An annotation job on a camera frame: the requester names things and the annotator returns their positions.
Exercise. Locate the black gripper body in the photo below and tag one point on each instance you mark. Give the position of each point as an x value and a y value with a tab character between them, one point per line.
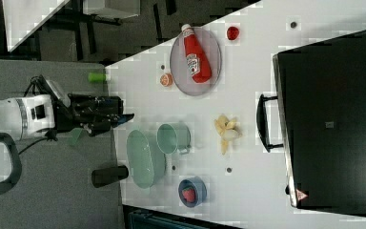
96	114

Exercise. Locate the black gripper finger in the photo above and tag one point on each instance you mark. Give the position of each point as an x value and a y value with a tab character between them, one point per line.
121	119

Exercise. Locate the orange slice toy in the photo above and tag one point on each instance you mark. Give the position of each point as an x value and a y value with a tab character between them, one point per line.
166	80

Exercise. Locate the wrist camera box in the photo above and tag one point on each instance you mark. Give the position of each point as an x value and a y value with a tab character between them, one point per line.
58	95

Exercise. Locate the red toy strawberry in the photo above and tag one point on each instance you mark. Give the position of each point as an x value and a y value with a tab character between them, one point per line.
189	194

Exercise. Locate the black cylinder cup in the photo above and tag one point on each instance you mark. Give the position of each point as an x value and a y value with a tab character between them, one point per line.
106	176

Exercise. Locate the black oven handle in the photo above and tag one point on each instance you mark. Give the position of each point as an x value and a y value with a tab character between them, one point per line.
262	123

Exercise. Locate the green spatula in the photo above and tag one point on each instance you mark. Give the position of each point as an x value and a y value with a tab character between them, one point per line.
98	77

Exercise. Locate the grey plate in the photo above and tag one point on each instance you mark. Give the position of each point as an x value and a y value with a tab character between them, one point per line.
179	68

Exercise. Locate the green colander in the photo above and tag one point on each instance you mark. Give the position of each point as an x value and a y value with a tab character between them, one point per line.
147	162

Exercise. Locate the black oven appliance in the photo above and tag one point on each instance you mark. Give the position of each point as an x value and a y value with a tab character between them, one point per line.
321	97

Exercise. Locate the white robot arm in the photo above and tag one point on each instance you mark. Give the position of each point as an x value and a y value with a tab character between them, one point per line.
42	117

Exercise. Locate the red toy apple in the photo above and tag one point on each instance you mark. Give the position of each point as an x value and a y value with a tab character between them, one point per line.
232	33

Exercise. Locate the yellow plush banana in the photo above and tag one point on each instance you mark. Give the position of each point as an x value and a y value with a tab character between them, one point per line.
225	127

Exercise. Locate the red ketchup bottle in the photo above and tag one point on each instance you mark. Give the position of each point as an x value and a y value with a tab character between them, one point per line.
197	61

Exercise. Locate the blue bowl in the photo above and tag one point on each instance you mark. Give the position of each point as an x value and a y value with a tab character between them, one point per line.
200	190

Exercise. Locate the green mug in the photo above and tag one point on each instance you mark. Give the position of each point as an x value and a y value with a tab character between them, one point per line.
174	138

